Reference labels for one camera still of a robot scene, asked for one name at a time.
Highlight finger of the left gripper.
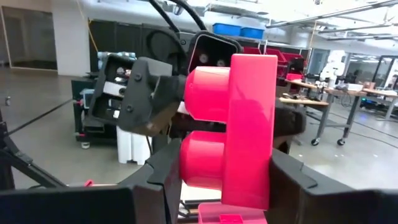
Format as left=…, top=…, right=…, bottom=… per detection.
left=117, top=57, right=188, bottom=138
left=272, top=105, right=308, bottom=154

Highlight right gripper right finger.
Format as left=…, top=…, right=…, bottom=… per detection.
left=265, top=148, right=398, bottom=224

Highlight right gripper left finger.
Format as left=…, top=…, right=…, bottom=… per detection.
left=0, top=138, right=183, bottom=224

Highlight red two-stud building block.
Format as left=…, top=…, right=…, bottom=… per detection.
left=178, top=53, right=279, bottom=212

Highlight small teal-framed screen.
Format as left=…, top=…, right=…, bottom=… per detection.
left=79, top=88, right=95, bottom=109

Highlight small wooden work table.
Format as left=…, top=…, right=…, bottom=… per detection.
left=279, top=96, right=330, bottom=147

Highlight black equipment cart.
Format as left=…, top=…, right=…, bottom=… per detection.
left=70, top=74, right=121, bottom=150

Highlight red tray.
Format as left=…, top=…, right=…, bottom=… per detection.
left=285, top=72, right=304, bottom=82

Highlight white plastic container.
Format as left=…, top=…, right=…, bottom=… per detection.
left=116, top=125, right=154, bottom=166

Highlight white humanoid robot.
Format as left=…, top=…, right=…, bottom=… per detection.
left=319, top=50, right=346, bottom=86

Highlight metal shelf rack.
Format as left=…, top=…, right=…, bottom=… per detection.
left=242, top=39, right=310, bottom=86

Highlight blue storage bin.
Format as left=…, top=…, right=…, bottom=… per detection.
left=211, top=22, right=243, bottom=37
left=239, top=26, right=266, bottom=40

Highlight pink translucent bin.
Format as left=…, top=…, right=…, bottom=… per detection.
left=197, top=201, right=269, bottom=224

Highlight black partition wall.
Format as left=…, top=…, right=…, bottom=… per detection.
left=88, top=19, right=200, bottom=63

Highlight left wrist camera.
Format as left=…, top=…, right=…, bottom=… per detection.
left=187, top=30, right=243, bottom=75

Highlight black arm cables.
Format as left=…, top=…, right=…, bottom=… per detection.
left=148, top=0, right=208, bottom=35

